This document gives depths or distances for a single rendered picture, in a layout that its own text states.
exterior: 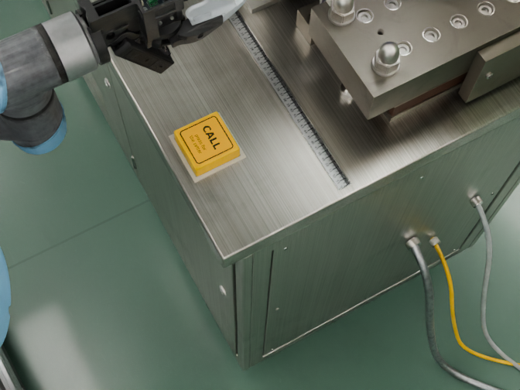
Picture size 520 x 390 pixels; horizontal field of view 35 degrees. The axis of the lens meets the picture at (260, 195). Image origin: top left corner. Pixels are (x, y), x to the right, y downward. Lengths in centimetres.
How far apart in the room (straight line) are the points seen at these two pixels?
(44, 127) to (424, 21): 52
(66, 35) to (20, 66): 6
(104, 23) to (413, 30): 41
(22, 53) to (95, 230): 118
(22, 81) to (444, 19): 56
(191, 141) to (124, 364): 95
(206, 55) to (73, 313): 98
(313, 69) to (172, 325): 95
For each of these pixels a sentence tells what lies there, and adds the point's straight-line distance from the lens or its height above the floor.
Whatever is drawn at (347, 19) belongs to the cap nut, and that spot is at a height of 104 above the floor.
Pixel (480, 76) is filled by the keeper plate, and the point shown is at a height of 98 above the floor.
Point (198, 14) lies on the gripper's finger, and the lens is 104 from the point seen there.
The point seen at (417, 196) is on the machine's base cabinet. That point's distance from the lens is 137.
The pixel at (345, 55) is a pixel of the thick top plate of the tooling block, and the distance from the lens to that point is 111.
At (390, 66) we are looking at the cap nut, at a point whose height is 105.
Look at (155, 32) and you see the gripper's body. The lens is 102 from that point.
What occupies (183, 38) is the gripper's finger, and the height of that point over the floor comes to 110.
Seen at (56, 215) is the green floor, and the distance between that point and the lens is 216.
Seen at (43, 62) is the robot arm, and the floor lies 114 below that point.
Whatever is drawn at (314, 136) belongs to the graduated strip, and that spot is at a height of 90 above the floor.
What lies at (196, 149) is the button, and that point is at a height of 92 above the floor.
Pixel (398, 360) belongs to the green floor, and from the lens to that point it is 203.
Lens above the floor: 195
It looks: 66 degrees down
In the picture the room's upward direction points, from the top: 3 degrees clockwise
